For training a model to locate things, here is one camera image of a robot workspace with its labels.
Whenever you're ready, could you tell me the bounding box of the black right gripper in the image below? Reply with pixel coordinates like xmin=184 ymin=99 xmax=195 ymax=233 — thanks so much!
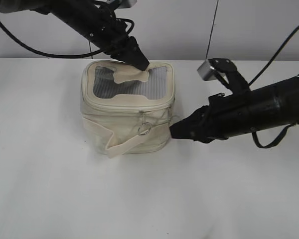
xmin=84 ymin=7 xmax=150 ymax=70

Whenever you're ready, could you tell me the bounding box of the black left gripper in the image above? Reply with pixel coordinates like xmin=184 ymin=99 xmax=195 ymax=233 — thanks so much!
xmin=169 ymin=92 xmax=254 ymax=143

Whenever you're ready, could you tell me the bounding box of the silver metal zipper pull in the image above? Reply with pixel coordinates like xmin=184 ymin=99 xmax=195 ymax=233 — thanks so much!
xmin=138 ymin=111 xmax=152 ymax=136

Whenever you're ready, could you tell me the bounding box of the cream fabric zipper bag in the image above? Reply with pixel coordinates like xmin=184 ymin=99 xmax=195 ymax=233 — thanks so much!
xmin=80 ymin=60 xmax=175 ymax=158

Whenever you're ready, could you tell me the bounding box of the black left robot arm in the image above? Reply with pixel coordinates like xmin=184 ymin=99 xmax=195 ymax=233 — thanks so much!
xmin=169 ymin=75 xmax=299 ymax=143

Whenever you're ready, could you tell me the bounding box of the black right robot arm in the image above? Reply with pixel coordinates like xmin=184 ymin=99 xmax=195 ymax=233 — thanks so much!
xmin=0 ymin=0 xmax=149 ymax=71

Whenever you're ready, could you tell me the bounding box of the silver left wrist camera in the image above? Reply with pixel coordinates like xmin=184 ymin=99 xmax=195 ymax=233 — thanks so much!
xmin=197 ymin=59 xmax=225 ymax=81

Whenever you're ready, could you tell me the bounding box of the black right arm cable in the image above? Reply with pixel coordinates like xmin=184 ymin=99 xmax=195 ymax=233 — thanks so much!
xmin=0 ymin=4 xmax=135 ymax=59

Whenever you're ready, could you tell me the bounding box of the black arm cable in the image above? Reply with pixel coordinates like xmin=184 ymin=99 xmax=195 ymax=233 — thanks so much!
xmin=0 ymin=4 xmax=135 ymax=59
xmin=246 ymin=21 xmax=299 ymax=149

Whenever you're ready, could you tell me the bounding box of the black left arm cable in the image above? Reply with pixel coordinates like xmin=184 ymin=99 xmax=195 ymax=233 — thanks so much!
xmin=246 ymin=21 xmax=299 ymax=149

